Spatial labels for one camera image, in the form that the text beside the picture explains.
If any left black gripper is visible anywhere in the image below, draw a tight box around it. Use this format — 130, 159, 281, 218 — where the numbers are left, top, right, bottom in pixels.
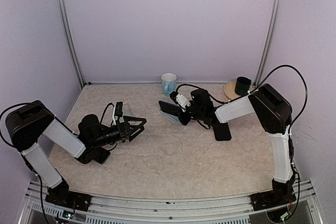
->
91, 115, 146, 148

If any light blue phone case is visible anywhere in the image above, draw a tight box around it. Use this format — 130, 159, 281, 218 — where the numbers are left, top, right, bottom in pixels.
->
159, 109, 182, 125

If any black phone blue edge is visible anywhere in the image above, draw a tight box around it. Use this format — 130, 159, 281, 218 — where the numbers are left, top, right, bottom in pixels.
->
159, 100, 183, 116

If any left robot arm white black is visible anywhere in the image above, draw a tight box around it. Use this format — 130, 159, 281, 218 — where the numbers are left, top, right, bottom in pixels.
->
1, 100, 146, 206

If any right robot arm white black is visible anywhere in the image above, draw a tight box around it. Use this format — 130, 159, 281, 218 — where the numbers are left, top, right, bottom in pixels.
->
170, 81, 297, 205

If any clear phone case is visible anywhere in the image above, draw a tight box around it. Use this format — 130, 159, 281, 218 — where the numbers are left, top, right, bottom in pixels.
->
122, 103, 135, 117

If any black phone left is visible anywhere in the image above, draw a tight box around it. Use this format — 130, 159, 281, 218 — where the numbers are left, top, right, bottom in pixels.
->
94, 148, 110, 165

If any light blue mug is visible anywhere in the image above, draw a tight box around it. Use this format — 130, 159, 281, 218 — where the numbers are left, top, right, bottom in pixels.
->
161, 73, 177, 96

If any beige plate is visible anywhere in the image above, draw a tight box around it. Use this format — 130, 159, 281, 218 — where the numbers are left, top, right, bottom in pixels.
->
223, 81, 241, 101

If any dark green cup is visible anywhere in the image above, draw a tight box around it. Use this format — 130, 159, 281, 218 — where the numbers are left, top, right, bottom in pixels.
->
234, 76, 251, 96

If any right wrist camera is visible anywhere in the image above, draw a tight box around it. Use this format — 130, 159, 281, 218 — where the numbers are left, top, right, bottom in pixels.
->
170, 91, 191, 110

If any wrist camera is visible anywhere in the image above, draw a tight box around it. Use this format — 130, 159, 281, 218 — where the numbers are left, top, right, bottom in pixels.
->
170, 91, 191, 110
110, 101, 123, 126

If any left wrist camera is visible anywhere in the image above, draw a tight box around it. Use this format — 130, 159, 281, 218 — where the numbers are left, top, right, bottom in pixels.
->
110, 101, 123, 126

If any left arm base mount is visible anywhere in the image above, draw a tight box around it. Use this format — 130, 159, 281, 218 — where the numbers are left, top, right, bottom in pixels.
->
45, 180, 92, 212

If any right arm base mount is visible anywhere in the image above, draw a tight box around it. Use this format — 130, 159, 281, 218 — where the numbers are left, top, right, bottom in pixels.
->
250, 179, 296, 211

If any left aluminium frame post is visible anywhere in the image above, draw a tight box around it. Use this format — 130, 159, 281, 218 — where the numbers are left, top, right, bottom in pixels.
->
57, 0, 86, 88

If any aluminium frame post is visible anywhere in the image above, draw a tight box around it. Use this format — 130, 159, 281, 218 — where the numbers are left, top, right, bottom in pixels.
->
254, 0, 281, 86
57, 0, 86, 88

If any right aluminium frame post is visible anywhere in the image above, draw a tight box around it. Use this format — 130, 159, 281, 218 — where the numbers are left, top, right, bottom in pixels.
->
254, 0, 281, 86

